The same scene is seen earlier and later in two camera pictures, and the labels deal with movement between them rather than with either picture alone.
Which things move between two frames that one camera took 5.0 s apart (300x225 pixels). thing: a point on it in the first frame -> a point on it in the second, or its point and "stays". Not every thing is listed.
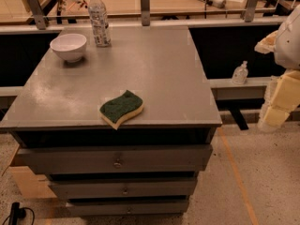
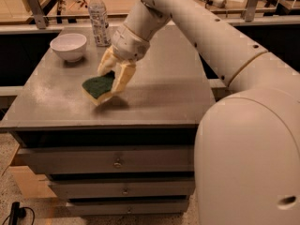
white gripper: [289, 46] -> [129, 46]
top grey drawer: [57, 160] stays
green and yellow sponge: [116, 110] -> [97, 89]
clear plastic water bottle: [97, 13] stays
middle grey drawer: [126, 188] stays
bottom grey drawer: [127, 208] stays
